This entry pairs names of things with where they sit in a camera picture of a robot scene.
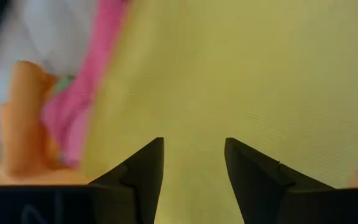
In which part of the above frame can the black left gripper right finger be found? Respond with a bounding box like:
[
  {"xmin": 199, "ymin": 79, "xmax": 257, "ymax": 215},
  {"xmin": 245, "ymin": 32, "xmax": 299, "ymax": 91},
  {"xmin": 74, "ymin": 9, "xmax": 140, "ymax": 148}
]
[{"xmin": 224, "ymin": 138, "xmax": 335, "ymax": 224}]

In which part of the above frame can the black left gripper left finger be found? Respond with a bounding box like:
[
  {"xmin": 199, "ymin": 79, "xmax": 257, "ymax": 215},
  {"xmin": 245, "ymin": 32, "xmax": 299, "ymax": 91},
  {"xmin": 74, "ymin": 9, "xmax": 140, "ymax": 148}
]
[{"xmin": 88, "ymin": 136, "xmax": 165, "ymax": 224}]

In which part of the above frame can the yellow microfiber towel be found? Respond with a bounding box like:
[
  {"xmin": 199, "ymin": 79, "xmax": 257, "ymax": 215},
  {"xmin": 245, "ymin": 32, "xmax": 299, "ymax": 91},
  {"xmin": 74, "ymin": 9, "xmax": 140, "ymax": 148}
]
[{"xmin": 81, "ymin": 0, "xmax": 358, "ymax": 224}]

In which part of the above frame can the pink microfiber towel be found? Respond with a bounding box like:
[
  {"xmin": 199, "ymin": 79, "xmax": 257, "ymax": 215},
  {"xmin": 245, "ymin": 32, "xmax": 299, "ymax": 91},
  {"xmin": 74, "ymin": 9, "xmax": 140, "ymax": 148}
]
[{"xmin": 40, "ymin": 0, "xmax": 130, "ymax": 169}]

